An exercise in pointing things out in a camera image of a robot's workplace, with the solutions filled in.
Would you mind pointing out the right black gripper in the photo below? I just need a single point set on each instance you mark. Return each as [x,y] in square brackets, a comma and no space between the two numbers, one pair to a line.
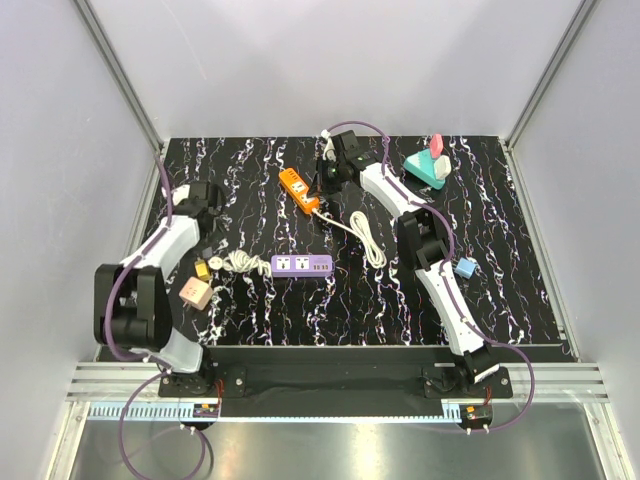
[321,187]

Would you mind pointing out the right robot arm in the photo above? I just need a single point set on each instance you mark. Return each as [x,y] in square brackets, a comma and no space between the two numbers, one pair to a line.
[425,244]

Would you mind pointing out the purple power strip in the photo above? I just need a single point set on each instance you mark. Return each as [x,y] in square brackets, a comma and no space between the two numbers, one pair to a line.
[302,266]

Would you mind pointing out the teal power strip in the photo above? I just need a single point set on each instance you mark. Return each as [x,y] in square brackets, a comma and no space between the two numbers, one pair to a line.
[421,165]

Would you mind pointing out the aluminium frame rail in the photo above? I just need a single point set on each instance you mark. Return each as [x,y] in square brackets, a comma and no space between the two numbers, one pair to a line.
[113,64]

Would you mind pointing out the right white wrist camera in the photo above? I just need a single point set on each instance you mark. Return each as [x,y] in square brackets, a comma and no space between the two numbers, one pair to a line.
[329,149]

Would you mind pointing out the yellow white charger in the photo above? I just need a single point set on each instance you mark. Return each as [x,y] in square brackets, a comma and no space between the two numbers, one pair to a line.
[202,270]

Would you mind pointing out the orange power strip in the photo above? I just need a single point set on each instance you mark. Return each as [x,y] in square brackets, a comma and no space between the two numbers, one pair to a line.
[298,190]

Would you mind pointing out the pink plug adapter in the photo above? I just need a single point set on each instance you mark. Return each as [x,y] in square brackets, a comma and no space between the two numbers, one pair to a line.
[436,146]

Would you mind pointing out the pink cube deer adapter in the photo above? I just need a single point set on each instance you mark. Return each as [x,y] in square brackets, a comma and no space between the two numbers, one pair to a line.
[196,293]

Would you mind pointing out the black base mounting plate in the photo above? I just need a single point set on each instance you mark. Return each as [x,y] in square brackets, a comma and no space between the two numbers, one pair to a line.
[332,383]

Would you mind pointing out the white plug adapter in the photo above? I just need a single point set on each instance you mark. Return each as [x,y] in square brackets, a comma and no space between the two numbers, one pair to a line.
[442,167]

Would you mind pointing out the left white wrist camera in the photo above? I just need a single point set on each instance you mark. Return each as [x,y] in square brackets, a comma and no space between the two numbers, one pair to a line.
[180,194]

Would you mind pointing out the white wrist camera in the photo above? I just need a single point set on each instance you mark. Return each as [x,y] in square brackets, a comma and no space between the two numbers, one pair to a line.
[180,194]
[329,149]

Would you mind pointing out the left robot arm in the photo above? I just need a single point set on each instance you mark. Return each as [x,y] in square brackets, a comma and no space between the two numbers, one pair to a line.
[132,313]

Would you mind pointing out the blue usb charger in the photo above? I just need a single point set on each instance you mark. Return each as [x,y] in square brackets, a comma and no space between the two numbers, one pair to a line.
[465,268]

